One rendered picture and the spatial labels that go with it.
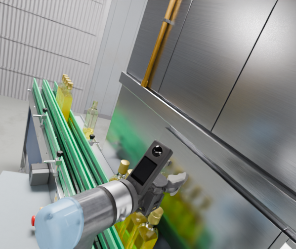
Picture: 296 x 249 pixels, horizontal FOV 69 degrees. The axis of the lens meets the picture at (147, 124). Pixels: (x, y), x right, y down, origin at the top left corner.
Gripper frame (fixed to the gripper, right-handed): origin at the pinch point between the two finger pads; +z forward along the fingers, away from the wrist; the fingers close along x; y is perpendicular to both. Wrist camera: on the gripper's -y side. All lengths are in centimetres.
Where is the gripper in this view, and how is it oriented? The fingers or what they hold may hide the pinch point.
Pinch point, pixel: (177, 167)
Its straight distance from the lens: 59.1
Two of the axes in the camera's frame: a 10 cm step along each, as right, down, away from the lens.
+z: 6.4, -0.7, 7.7
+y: -3.3, 8.7, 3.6
